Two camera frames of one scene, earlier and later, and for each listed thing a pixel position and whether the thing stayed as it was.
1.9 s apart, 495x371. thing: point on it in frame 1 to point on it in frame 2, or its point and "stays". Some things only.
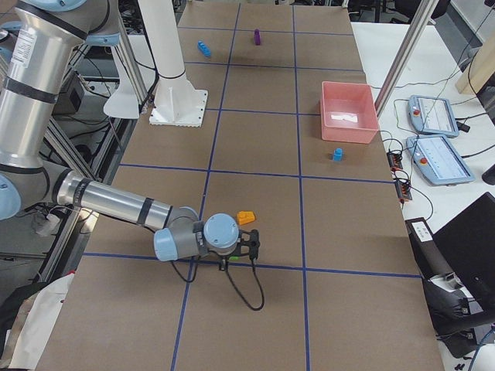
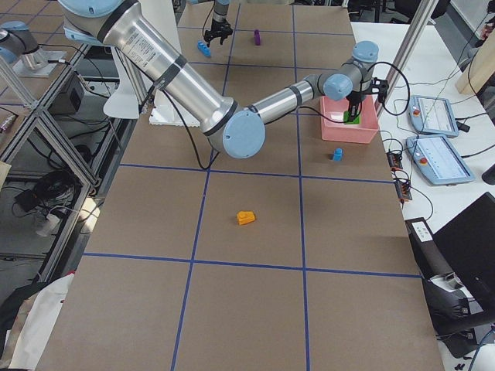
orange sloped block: [244, 217] stays
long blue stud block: [204, 48] stays
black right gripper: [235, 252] to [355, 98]
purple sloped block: [257, 37] stays
